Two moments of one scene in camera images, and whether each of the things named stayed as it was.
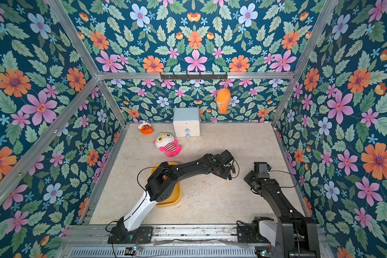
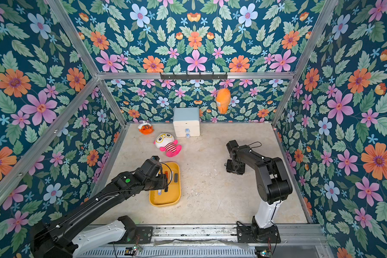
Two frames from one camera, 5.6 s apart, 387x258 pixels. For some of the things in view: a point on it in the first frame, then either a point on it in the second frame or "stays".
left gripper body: [223, 172] to [157, 182]
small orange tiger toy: [145, 128] stays
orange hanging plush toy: [223, 100] stays
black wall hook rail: [199, 76] stays
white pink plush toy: [166, 143] stays
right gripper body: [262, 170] to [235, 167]
